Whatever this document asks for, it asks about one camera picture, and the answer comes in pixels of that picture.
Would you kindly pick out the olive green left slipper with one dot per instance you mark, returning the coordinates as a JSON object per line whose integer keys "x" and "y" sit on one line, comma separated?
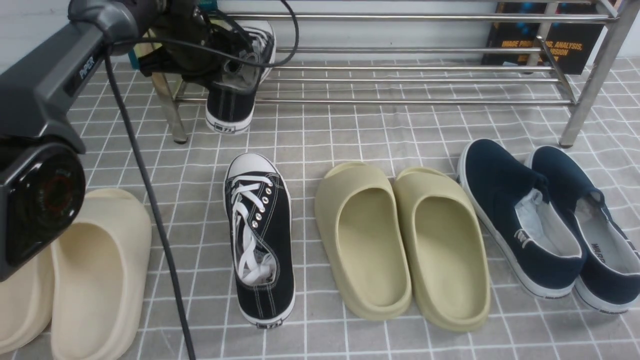
{"x": 357, "y": 219}

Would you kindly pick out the navy right slip-on shoe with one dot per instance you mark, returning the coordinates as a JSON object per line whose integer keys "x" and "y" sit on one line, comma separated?
{"x": 609, "y": 280}

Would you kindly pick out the grey checked floor mat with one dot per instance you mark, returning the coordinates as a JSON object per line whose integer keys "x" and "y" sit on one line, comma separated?
{"x": 306, "y": 141}

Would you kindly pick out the cream right slipper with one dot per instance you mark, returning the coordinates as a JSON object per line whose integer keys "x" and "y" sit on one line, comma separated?
{"x": 100, "y": 264}

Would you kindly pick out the navy slip-on shoe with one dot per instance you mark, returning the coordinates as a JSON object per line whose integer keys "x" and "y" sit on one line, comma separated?
{"x": 514, "y": 203}
{"x": 609, "y": 280}

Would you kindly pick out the teal yellow book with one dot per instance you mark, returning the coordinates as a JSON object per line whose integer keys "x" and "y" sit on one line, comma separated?
{"x": 140, "y": 50}

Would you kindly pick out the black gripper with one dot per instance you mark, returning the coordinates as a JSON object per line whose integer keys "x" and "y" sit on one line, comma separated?
{"x": 213, "y": 55}

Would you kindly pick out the olive green right slipper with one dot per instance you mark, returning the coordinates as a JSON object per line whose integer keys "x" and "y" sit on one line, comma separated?
{"x": 445, "y": 249}

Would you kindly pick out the cream left slipper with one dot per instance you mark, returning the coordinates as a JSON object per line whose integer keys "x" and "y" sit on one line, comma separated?
{"x": 26, "y": 301}

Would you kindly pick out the steel shoe rack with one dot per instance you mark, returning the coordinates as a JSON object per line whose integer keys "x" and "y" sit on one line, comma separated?
{"x": 542, "y": 68}

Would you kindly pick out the olive green slipper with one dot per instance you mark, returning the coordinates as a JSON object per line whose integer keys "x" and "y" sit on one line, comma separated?
{"x": 357, "y": 219}
{"x": 445, "y": 249}

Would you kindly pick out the black canvas sneaker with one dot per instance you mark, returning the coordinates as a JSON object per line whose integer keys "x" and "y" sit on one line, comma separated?
{"x": 257, "y": 204}
{"x": 230, "y": 113}

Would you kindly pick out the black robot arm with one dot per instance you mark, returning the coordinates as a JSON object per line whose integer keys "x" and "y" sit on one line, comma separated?
{"x": 43, "y": 183}

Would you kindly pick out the cream slipper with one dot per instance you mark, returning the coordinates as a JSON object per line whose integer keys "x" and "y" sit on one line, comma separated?
{"x": 100, "y": 264}
{"x": 26, "y": 301}

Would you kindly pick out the navy left slip-on shoe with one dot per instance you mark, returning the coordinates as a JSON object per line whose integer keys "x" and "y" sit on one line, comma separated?
{"x": 514, "y": 203}

